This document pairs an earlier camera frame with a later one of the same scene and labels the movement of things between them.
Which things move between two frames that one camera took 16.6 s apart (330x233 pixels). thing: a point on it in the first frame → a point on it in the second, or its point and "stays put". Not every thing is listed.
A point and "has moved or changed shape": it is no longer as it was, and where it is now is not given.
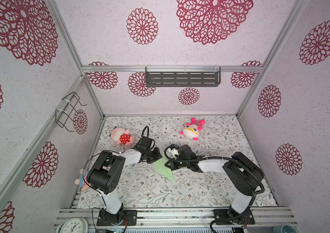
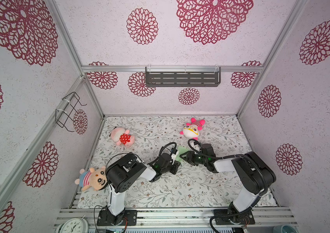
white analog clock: (74, 225) stays put
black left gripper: (157, 156) → (175, 166)
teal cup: (285, 228) stays put
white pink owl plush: (191, 130) stays put
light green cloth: (160, 166) has moved or changed shape
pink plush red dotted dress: (121, 136) stays put
